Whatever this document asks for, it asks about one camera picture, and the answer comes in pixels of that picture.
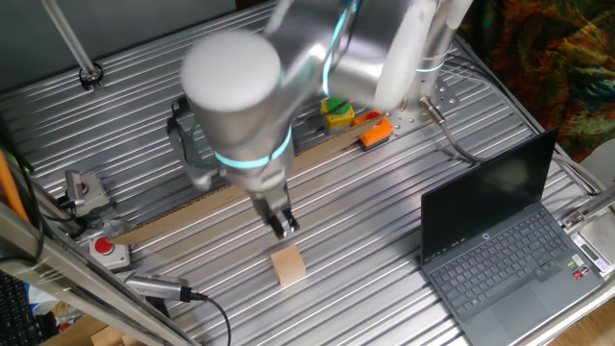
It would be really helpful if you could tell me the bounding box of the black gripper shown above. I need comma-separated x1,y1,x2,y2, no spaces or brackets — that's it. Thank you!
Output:
250,185,302,241

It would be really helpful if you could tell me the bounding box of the wooden cube block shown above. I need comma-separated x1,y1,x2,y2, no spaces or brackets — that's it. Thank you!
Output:
269,244,308,289

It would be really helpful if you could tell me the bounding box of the brown cardboard board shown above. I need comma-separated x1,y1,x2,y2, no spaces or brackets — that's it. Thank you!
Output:
109,113,386,247

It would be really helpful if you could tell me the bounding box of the yellow box green button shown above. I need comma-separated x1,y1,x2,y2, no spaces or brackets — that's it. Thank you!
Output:
319,95,357,132

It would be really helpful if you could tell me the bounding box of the orange box red button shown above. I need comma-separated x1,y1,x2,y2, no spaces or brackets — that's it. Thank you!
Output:
351,108,394,152

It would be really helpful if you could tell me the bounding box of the grey box tall red button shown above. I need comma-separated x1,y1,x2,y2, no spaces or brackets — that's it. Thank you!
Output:
87,234,132,271

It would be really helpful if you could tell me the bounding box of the grey box flat red button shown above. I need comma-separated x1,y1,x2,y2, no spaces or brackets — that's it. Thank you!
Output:
61,169,111,218

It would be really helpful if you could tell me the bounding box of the dark grey laptop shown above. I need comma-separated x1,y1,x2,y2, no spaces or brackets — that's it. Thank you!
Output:
418,126,606,346

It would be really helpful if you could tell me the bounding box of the brown cardboard box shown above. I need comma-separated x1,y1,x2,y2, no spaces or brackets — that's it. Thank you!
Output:
40,313,146,346

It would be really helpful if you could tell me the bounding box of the orange pole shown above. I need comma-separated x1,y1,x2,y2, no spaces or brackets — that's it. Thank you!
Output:
0,148,31,223

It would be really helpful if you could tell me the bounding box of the silver pole with base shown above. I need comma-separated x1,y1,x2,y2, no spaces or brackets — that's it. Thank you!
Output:
39,0,106,93

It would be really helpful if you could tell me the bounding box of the black keyboard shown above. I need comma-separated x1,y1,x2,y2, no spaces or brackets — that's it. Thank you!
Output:
0,272,48,346

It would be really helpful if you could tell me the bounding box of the colourful patterned cloth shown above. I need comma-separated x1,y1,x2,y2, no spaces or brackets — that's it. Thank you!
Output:
459,0,615,163

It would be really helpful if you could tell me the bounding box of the silver digital scale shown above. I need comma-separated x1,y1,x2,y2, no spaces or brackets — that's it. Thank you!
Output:
570,210,615,279

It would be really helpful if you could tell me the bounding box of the black camera cable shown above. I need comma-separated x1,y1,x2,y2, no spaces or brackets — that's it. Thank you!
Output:
188,291,233,346

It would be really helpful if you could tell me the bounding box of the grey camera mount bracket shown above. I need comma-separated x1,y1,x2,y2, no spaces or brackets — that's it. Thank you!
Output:
165,98,227,192

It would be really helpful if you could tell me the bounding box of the silver camera with cable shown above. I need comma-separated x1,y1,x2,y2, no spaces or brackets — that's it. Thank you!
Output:
123,271,194,304

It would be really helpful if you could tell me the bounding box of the grey braided hose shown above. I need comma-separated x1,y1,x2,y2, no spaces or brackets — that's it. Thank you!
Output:
418,94,607,194

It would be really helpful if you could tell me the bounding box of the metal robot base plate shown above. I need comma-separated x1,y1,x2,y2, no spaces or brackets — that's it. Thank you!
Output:
383,71,461,136

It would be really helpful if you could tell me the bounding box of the small silver camera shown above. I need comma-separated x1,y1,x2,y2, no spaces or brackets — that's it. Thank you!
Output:
58,169,87,210

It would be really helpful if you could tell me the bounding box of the aluminium frame bar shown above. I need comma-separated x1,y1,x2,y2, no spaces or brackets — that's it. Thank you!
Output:
0,200,199,346

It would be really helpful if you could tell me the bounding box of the metal corner bracket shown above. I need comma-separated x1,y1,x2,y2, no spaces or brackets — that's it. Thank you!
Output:
559,184,615,230

